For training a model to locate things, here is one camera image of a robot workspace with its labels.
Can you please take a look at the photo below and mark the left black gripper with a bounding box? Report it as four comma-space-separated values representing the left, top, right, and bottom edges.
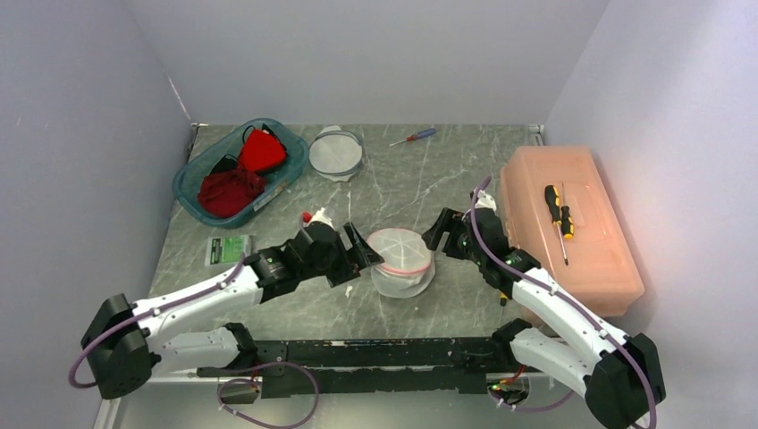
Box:
300, 222, 383, 287

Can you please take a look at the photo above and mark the pink-trimmed white mesh laundry bag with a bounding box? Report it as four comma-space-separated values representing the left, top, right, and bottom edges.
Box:
366, 228, 435, 299

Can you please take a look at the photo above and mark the blue-trimmed white mesh laundry bag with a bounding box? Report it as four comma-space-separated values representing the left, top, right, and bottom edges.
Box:
308, 125, 364, 182

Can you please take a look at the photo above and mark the dark red bra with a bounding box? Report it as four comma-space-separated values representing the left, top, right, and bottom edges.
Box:
197, 168, 267, 218

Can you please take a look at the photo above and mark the black bra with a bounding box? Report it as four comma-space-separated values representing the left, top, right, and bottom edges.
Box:
210, 154, 240, 174

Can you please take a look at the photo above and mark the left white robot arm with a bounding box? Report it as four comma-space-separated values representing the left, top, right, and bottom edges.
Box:
69, 221, 384, 400

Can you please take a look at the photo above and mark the red-blue small screwdriver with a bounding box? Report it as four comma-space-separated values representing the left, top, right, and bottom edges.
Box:
390, 128, 437, 147

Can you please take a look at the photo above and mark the large yellow-black screwdriver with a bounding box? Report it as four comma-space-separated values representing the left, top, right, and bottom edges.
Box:
544, 185, 562, 227

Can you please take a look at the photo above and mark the orange translucent plastic box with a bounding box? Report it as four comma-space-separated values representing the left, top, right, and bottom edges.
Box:
499, 147, 644, 317

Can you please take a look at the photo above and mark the medium yellow-black screwdriver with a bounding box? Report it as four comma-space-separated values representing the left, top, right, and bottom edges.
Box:
560, 198, 575, 265

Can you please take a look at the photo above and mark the green labelled small box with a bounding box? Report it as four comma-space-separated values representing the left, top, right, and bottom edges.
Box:
204, 234, 252, 267

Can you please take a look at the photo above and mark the teal plastic basin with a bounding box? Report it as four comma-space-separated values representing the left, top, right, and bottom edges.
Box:
173, 118, 309, 229

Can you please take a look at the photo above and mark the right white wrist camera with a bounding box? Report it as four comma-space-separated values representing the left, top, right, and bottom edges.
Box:
474, 190, 498, 213

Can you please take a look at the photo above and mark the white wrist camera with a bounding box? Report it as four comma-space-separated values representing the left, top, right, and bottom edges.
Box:
474, 190, 498, 213
300, 206, 335, 230

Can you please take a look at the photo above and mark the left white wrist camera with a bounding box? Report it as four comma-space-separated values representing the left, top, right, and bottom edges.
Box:
300, 206, 335, 230

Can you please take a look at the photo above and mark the black base frame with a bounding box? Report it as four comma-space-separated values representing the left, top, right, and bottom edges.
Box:
197, 337, 531, 399

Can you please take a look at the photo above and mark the aluminium rail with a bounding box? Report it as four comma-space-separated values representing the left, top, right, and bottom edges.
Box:
94, 366, 201, 428

